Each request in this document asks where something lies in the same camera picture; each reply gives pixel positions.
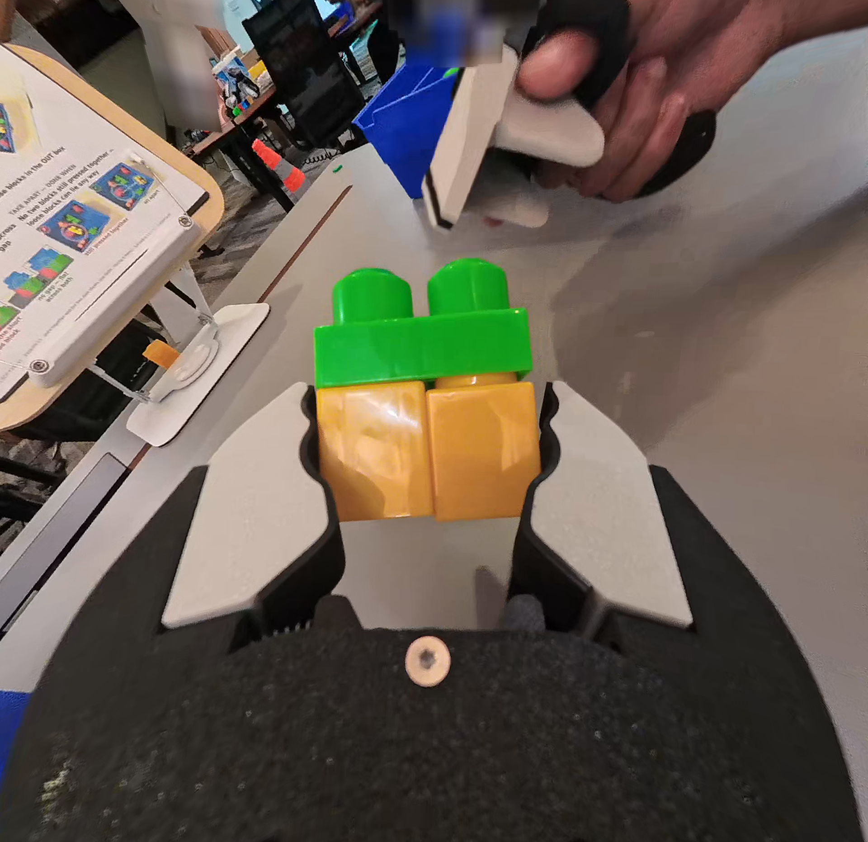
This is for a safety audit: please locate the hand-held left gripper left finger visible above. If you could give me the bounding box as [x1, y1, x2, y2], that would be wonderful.
[160, 381, 347, 629]

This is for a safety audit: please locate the green double toy block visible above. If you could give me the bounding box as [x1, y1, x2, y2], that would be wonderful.
[315, 259, 534, 388]

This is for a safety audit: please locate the printed instruction sheet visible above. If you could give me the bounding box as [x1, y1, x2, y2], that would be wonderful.
[0, 49, 204, 402]

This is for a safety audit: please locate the orange traffic cone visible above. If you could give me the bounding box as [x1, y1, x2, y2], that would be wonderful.
[251, 137, 307, 194]

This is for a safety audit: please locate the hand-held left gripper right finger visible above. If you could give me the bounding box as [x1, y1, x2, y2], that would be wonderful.
[513, 381, 695, 633]

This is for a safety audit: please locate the blue plastic bin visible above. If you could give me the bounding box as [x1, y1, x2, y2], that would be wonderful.
[353, 62, 465, 200]

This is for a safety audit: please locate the black office chair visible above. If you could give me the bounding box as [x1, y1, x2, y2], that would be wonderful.
[245, 0, 367, 151]

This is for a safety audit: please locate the person's right hand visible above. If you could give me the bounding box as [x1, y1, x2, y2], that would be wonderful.
[516, 0, 868, 203]

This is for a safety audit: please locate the wooden clipboard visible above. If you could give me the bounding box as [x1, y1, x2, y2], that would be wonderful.
[0, 42, 226, 432]

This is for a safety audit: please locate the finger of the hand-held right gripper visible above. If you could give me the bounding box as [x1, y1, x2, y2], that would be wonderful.
[475, 94, 607, 232]
[421, 45, 523, 232]

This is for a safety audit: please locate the yellow toy block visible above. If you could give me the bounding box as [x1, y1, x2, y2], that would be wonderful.
[428, 374, 543, 520]
[315, 381, 438, 521]

